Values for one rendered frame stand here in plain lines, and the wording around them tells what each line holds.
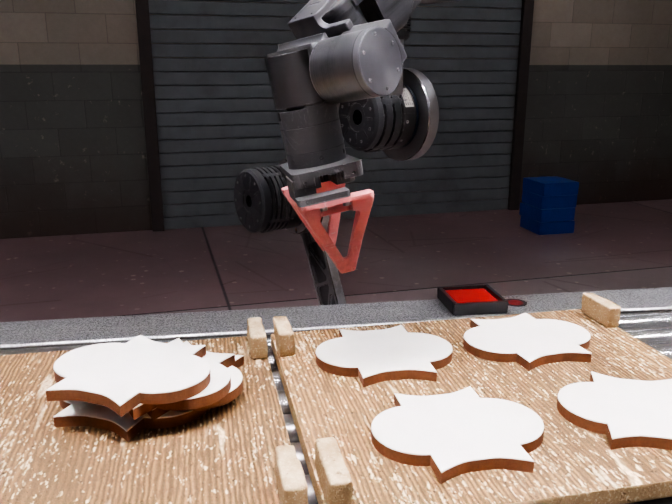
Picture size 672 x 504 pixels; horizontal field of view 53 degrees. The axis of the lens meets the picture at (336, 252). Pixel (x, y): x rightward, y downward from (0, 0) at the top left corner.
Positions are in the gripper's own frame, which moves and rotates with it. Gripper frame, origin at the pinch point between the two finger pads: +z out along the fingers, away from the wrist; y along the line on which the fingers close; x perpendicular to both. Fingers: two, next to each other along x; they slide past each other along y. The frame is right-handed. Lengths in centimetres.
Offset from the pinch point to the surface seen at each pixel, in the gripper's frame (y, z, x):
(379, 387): -5.7, 12.7, -0.7
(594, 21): 488, -13, -335
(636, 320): 9.8, 21.4, -38.6
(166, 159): 465, 24, 44
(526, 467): -21.5, 14.3, -7.9
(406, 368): -4.4, 12.2, -3.9
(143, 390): -11.0, 4.5, 19.6
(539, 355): -4.2, 14.9, -18.1
